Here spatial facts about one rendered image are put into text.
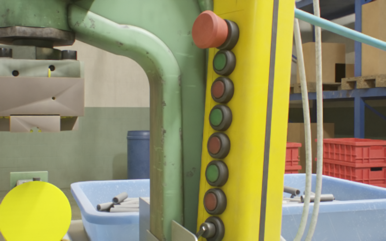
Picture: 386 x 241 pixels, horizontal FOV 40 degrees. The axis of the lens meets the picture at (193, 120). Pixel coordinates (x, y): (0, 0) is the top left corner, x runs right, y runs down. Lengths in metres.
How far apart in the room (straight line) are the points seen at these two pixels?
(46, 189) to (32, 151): 8.27
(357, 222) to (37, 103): 0.60
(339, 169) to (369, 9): 3.00
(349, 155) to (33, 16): 3.91
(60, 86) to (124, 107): 8.43
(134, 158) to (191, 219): 6.95
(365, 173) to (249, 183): 3.81
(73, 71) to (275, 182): 0.24
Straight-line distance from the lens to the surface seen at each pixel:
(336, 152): 4.51
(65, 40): 0.59
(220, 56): 0.58
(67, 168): 8.88
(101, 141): 8.90
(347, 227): 0.95
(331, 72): 8.29
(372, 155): 4.38
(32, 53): 0.57
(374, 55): 6.85
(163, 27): 0.62
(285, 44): 0.60
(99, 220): 0.79
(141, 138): 7.50
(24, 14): 0.57
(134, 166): 7.57
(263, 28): 0.58
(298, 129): 8.38
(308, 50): 8.17
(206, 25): 0.56
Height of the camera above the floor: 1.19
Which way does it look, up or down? 1 degrees down
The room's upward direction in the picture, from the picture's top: straight up
